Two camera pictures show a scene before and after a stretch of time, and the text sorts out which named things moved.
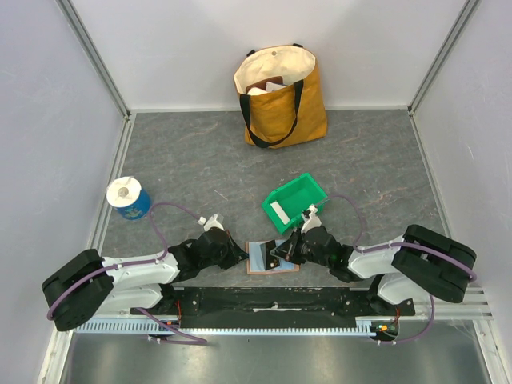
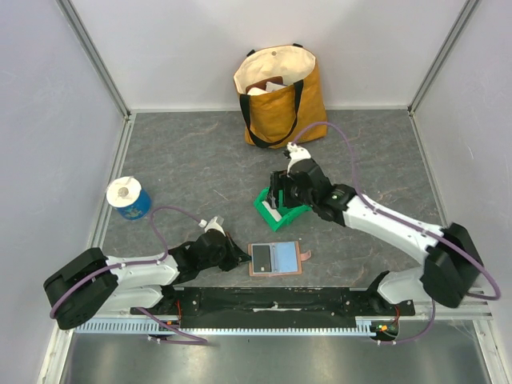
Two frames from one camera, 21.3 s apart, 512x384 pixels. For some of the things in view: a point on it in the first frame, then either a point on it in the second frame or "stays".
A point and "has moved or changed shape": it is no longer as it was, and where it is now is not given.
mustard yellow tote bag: [282, 97] stays
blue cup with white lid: [126, 194] stays
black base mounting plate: [270, 307] stays
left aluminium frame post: [96, 57] stays
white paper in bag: [270, 86] stays
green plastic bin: [294, 198] has moved or changed shape
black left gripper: [231, 262] stays
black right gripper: [291, 246] → [280, 192]
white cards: [280, 212] → [273, 211]
